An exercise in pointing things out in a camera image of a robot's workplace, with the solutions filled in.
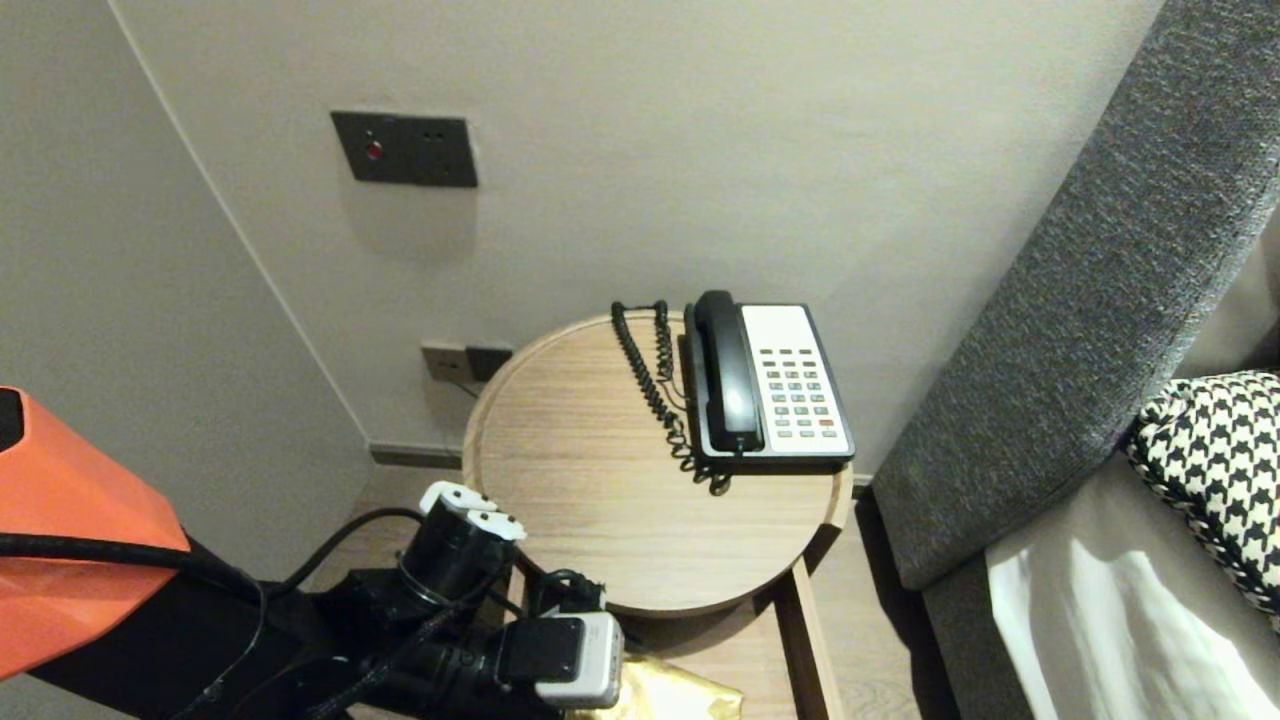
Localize gold tissue pack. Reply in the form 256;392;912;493
565;655;746;720

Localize curved wooden table drawer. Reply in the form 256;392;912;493
505;555;846;720

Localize orange robot shoulder cover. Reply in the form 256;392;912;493
0;388;191;681

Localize round wooden side table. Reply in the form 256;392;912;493
460;310;856;619

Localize black telephone handset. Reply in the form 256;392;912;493
692;290;766;452

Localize black and white desk phone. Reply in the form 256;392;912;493
683;302;857;471

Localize grey upholstered bed base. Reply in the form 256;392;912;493
923;553;1053;720

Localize white bed sheet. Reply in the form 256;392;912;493
985;450;1280;720

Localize grey fabric headboard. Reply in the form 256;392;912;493
871;0;1280;593

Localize black white houndstooth pillow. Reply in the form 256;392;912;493
1120;370;1280;633

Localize black braided cable sleeve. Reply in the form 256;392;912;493
320;560;501;720

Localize black coiled telephone cord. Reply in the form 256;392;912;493
611;299;734;494

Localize dark wall switch panel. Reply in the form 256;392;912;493
332;110;479;189

